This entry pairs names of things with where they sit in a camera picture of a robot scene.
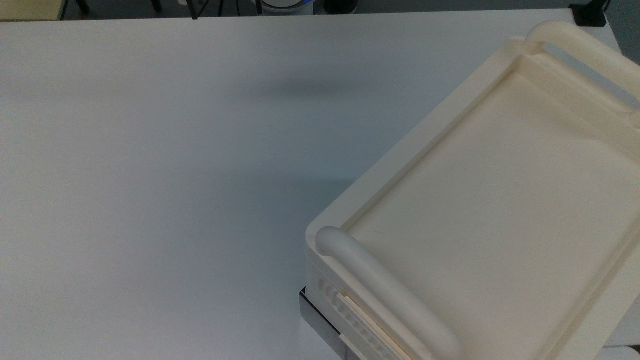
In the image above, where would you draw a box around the cream plastic tray with handles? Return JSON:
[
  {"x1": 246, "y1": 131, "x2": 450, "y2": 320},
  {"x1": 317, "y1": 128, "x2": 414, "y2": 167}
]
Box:
[{"x1": 304, "y1": 20, "x2": 640, "y2": 360}]

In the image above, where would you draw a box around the black table clamp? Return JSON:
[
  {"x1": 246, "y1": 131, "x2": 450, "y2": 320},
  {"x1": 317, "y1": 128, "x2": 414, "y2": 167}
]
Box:
[{"x1": 569, "y1": 0, "x2": 612, "y2": 28}]

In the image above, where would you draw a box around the pale wooden desk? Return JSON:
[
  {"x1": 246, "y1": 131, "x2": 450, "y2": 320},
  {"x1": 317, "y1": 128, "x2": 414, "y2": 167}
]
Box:
[{"x1": 0, "y1": 0, "x2": 69, "y2": 22}]

